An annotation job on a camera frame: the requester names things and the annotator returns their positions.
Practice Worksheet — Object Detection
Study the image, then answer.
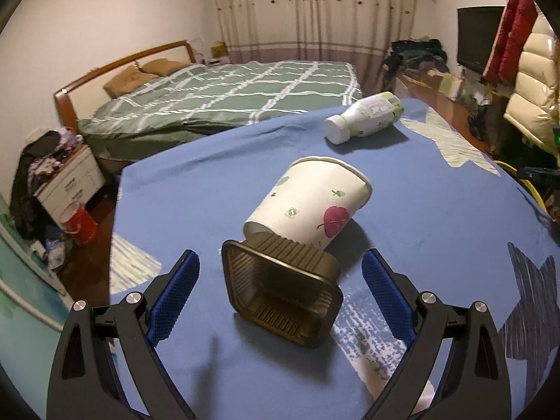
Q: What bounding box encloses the red coat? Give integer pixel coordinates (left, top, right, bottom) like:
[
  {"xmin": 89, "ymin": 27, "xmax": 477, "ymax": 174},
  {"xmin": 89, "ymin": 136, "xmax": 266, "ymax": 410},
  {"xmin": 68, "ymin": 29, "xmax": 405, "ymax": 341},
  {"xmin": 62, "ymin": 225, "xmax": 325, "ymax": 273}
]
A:
[{"xmin": 483, "ymin": 0, "xmax": 541, "ymax": 86}]

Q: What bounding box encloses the brown plastic tray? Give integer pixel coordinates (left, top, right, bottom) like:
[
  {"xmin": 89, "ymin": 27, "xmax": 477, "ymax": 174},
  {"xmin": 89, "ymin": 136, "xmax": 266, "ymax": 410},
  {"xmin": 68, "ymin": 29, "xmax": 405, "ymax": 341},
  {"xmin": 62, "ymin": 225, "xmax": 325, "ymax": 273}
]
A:
[{"xmin": 221, "ymin": 234, "xmax": 344, "ymax": 349}]

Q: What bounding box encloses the cream down jacket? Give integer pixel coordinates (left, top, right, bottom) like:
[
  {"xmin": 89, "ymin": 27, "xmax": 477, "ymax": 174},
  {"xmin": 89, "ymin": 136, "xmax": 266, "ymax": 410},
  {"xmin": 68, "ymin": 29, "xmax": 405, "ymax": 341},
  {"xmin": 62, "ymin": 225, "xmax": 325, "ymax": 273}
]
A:
[{"xmin": 503, "ymin": 17, "xmax": 560, "ymax": 158}]

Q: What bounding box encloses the black television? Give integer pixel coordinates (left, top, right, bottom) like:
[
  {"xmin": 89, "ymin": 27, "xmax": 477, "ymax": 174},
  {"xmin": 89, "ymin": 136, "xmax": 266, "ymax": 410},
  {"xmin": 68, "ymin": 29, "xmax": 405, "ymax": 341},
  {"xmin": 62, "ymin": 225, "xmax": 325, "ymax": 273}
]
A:
[{"xmin": 456, "ymin": 6, "xmax": 506, "ymax": 75}]

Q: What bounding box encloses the wooden headboard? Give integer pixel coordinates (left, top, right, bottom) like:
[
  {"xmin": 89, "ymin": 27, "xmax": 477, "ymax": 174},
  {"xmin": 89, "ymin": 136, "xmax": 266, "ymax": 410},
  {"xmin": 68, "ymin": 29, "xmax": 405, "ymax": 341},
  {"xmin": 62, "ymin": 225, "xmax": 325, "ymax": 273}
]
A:
[{"xmin": 54, "ymin": 40, "xmax": 197, "ymax": 134}]

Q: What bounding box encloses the wooden desk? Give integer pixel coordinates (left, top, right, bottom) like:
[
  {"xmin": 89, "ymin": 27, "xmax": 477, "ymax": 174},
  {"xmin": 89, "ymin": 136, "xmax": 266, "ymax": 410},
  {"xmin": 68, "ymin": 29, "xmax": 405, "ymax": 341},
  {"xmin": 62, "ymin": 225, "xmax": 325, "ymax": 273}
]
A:
[{"xmin": 394, "ymin": 72, "xmax": 486, "ymax": 141}]

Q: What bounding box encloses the printed paper cup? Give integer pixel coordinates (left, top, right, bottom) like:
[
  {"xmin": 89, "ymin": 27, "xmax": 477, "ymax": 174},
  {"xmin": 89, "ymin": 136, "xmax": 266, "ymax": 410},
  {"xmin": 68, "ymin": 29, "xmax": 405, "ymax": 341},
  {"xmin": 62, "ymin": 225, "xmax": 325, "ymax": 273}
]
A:
[{"xmin": 243, "ymin": 156, "xmax": 373, "ymax": 250}]

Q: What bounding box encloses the clothes heap on desk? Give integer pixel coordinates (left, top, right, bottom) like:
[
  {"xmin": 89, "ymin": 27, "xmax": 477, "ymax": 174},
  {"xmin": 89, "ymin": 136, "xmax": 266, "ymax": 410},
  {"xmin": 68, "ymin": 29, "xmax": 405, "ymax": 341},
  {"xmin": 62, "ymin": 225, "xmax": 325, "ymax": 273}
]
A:
[{"xmin": 385, "ymin": 38, "xmax": 449, "ymax": 79}]

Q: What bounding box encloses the brown pillow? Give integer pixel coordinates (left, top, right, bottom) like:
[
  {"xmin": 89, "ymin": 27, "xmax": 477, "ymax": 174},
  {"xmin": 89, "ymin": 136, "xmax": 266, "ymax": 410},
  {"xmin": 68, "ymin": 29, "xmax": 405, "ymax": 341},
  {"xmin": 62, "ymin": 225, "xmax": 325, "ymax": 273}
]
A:
[
  {"xmin": 141, "ymin": 58, "xmax": 189, "ymax": 75},
  {"xmin": 103, "ymin": 65, "xmax": 156, "ymax": 99}
]

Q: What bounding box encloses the bed with green plaid bedding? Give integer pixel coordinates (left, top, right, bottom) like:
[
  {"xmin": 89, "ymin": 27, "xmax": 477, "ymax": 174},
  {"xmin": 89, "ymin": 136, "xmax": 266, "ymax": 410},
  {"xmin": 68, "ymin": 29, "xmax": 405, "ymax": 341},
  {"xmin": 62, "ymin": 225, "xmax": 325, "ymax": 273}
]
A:
[{"xmin": 78, "ymin": 60, "xmax": 364, "ymax": 171}]

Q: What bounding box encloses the green and white bottle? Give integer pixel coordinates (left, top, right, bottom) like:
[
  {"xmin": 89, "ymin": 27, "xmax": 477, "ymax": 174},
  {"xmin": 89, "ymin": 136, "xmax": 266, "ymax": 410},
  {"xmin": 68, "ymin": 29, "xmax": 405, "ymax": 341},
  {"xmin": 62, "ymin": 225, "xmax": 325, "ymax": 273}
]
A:
[{"xmin": 324, "ymin": 92, "xmax": 404, "ymax": 145}]

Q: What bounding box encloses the white nightstand with clothes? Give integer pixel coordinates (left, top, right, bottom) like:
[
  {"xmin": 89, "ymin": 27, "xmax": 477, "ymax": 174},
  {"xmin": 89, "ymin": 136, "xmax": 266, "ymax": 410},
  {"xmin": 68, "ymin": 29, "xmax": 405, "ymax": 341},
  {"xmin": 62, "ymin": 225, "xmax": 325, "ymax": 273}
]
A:
[{"xmin": 11, "ymin": 127, "xmax": 86, "ymax": 237}]

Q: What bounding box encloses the wardrobe sliding door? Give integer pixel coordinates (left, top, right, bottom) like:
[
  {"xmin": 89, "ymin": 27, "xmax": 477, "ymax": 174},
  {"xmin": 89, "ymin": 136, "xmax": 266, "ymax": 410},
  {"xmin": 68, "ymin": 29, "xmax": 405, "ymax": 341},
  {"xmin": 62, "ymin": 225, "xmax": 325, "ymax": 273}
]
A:
[{"xmin": 0, "ymin": 197, "xmax": 75, "ymax": 359}]

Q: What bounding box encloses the red bucket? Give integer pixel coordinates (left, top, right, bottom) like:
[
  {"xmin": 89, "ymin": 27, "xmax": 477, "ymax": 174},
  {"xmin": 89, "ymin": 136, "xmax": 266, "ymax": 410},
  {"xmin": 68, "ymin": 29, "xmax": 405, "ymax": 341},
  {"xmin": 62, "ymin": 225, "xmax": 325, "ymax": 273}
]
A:
[{"xmin": 59, "ymin": 203, "xmax": 100, "ymax": 246}]

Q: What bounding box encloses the yellow-rimmed bin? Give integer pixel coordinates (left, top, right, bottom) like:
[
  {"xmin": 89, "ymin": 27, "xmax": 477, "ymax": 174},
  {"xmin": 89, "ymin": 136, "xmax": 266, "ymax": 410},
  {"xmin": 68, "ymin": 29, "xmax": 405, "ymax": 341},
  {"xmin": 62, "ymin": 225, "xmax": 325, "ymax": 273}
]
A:
[{"xmin": 496, "ymin": 160, "xmax": 547, "ymax": 211}]

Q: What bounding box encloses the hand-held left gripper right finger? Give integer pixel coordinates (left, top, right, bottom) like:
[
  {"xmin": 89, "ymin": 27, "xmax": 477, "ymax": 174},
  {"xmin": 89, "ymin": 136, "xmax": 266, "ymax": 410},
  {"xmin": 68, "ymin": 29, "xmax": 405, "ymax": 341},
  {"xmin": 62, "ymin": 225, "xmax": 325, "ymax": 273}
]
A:
[{"xmin": 361, "ymin": 248, "xmax": 512, "ymax": 420}]

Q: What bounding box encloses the striped beige curtain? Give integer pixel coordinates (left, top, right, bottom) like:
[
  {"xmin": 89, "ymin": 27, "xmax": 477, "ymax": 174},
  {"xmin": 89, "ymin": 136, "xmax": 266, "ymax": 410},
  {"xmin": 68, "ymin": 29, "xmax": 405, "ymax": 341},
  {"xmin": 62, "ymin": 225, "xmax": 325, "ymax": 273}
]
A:
[{"xmin": 213, "ymin": 0, "xmax": 416, "ymax": 64}]

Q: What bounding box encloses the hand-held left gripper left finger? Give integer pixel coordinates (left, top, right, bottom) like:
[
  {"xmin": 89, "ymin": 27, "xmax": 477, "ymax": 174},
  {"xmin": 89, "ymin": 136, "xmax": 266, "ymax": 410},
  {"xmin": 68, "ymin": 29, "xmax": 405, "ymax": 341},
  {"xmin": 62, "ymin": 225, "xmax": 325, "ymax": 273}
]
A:
[{"xmin": 47, "ymin": 249, "xmax": 202, "ymax": 420}]

